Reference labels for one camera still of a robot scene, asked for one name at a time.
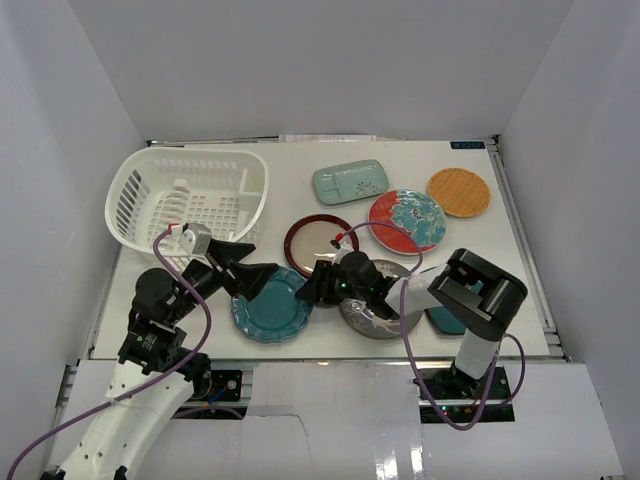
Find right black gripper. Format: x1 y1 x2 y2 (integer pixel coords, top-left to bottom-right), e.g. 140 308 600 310
295 260 369 305

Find teal scalloped round plate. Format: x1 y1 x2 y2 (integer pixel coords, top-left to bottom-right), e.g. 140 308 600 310
231 267 314 344

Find red rimmed beige plate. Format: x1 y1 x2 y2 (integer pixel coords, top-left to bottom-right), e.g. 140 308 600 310
284 214 351 277

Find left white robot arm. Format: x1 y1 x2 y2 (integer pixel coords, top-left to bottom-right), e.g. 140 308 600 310
41 240 278 479

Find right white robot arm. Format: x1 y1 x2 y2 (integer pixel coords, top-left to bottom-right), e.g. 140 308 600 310
296 247 528 399

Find white plastic dish bin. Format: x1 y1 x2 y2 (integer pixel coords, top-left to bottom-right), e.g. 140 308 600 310
104 147 270 259

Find grey deer pattern plate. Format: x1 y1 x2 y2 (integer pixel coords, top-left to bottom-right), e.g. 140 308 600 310
339 259 409 340

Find light green rectangular plate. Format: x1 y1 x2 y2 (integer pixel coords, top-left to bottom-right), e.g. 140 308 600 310
312 159 390 206

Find red and teal floral plate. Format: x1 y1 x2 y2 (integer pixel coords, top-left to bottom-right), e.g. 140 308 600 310
368 189 447 255

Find dark teal angular plate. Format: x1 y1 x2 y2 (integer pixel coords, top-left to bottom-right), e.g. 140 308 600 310
425 306 466 336

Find orange woven round plate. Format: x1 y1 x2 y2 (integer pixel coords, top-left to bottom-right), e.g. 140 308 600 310
427 168 491 218

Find blue label sticker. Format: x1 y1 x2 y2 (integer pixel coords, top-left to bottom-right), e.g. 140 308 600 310
450 141 486 150

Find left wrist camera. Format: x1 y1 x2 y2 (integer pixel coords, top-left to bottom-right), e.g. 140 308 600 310
169 222 212 256

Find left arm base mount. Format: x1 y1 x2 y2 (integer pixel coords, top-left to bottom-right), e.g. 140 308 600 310
173 370 247 420

